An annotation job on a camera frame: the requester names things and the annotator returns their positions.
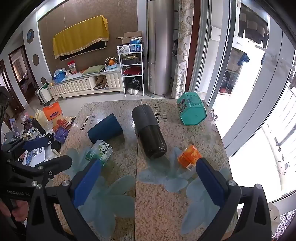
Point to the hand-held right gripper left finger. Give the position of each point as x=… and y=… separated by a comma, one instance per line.
x=86, y=183

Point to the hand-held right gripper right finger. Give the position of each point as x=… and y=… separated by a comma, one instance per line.
x=210, y=183

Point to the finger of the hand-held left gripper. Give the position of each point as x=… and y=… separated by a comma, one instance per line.
x=57, y=162
x=34, y=143

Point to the black cup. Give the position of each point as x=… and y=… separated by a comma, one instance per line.
x=149, y=134

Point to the orange cup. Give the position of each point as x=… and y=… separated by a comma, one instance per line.
x=188, y=156

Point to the dark blue cup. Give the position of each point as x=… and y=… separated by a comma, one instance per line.
x=105, y=128

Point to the teal hexagonal cup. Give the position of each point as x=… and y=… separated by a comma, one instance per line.
x=190, y=113

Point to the person's left hand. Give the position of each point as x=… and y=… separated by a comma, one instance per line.
x=20, y=209

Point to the pile of papers and packets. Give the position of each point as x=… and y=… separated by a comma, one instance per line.
x=32, y=157

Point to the purple box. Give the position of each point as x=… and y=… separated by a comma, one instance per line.
x=60, y=134

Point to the orange box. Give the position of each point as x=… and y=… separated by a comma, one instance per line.
x=53, y=113

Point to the white suitcase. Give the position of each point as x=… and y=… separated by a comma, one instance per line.
x=45, y=93

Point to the white TV cabinet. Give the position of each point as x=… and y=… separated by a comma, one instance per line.
x=71, y=88

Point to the blue basket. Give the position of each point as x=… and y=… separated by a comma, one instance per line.
x=59, y=78

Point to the red snack bag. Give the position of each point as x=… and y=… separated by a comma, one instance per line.
x=72, y=68

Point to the brown paper bag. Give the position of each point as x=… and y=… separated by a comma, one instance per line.
x=101, y=81

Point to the green cushion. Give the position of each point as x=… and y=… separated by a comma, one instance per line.
x=94, y=69

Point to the white shoes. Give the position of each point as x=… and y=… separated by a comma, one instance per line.
x=133, y=91

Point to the black television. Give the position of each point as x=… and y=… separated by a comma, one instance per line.
x=83, y=51

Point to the black bag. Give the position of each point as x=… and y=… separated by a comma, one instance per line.
x=132, y=83

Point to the fruit basket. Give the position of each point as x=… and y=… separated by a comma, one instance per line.
x=111, y=66

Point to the yellow cloth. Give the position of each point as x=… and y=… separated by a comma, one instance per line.
x=78, y=34

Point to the red cloth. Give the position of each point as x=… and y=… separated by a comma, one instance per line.
x=131, y=70

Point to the white shelf rack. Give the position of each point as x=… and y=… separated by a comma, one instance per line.
x=132, y=65

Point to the hanging blue cloth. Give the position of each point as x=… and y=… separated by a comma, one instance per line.
x=243, y=59

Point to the white plastic bag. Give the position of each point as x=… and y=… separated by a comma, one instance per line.
x=124, y=49

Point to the glass sliding door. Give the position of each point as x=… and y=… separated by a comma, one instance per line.
x=222, y=46

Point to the patterned curtain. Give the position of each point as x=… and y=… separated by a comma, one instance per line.
x=183, y=46

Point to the silver standing air conditioner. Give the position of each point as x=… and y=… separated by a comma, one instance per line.
x=160, y=46

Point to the cardboard box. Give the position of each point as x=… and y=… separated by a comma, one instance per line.
x=132, y=35

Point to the hanging dark clothes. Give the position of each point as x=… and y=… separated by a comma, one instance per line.
x=253, y=30

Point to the round wall ornament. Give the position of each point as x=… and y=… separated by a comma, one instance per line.
x=30, y=36
x=43, y=80

